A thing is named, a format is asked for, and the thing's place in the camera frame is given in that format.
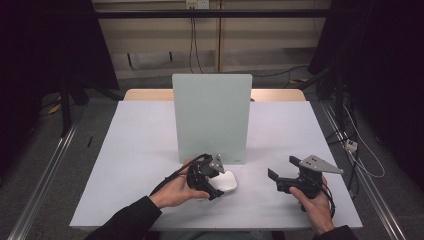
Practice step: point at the white wall socket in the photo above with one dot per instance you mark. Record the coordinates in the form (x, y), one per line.
(197, 4)

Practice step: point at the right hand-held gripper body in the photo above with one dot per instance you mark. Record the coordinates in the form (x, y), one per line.
(308, 181)

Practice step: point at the person's left hand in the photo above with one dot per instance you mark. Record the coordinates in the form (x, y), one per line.
(175, 191)

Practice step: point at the white table cover sheet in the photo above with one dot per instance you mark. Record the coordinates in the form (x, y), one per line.
(126, 160)

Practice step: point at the black metal stand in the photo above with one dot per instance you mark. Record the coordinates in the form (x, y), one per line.
(338, 100)
(65, 106)

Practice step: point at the black horizontal bar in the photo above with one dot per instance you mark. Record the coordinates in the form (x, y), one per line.
(210, 13)

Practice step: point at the white whiteboard eraser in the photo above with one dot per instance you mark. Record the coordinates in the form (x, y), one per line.
(226, 183)

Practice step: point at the person's right hand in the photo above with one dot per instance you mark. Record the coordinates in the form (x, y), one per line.
(316, 211)

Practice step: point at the black marker pen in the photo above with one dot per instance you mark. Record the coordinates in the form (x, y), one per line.
(89, 141)

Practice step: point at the aluminium floor rail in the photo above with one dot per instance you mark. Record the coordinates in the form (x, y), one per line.
(366, 186)
(43, 186)

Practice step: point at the glass whiteboard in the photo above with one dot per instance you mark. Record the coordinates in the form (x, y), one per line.
(211, 116)

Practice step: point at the black curtain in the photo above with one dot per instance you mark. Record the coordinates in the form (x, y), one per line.
(43, 60)
(383, 66)

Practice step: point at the white power adapter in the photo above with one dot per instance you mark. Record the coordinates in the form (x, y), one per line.
(351, 145)

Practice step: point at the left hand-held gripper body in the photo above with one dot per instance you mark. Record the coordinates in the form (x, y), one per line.
(201, 173)

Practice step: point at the wooden table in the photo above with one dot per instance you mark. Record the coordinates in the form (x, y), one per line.
(146, 95)

